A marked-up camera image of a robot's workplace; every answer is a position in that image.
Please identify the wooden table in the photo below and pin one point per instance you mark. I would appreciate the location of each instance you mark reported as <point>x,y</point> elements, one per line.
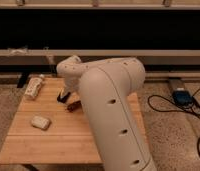
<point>68,139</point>

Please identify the dark brown pepper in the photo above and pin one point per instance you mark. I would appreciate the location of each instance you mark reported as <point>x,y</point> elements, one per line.
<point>74,106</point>

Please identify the blue power adapter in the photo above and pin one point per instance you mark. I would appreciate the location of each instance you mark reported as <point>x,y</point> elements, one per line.
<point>182,98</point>

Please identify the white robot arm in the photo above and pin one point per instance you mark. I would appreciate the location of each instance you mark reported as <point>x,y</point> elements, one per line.
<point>103,87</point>

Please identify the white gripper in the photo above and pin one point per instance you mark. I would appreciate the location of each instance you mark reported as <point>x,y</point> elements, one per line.
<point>71,86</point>

